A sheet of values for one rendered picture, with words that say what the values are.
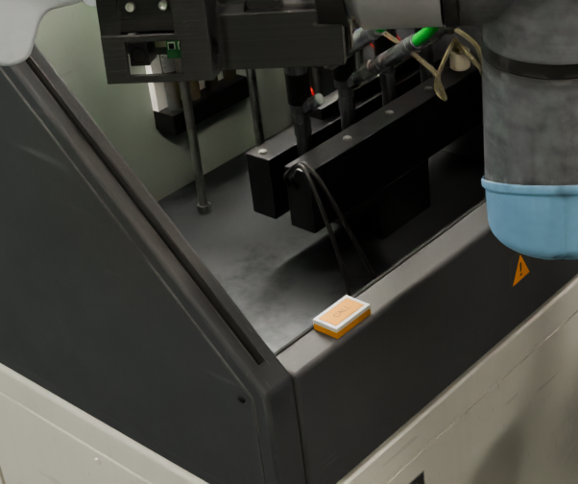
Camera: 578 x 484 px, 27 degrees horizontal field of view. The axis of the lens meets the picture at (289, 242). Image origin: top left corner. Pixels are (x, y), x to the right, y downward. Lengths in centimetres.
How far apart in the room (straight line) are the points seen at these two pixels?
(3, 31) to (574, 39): 25
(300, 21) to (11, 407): 101
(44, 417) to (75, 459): 6
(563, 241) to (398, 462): 72
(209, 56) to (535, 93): 15
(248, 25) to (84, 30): 96
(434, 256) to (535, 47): 71
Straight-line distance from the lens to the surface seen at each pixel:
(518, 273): 137
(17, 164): 121
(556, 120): 56
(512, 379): 144
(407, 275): 122
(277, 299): 142
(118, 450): 134
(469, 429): 139
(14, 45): 56
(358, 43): 129
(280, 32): 57
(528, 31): 55
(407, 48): 136
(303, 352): 112
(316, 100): 137
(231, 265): 149
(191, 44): 56
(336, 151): 140
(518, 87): 56
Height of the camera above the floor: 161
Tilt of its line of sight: 31 degrees down
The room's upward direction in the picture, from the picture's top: 7 degrees counter-clockwise
